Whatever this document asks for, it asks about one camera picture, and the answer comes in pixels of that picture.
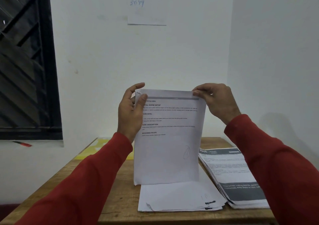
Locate person's right hand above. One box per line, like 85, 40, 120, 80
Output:
192, 83, 241, 126

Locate person's left hand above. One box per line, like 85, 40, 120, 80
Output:
117, 83, 148, 143

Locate white printed paper sheets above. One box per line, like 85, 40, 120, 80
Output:
133, 89, 207, 186

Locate person's right forearm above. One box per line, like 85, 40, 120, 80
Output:
224, 114, 319, 225

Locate person's left forearm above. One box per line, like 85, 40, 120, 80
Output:
15, 132, 133, 225

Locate yellow folder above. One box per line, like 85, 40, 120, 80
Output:
74, 138, 135, 161

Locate paper stack with grey bands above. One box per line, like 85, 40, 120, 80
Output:
199, 147, 270, 209

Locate wooden table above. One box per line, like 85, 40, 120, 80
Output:
0, 137, 277, 225

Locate white notice sheet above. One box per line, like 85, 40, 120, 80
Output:
127, 0, 167, 26

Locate white paper stack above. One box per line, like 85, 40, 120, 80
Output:
138, 165, 227, 212

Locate dark louvred window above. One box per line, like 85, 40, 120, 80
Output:
0, 0, 63, 140

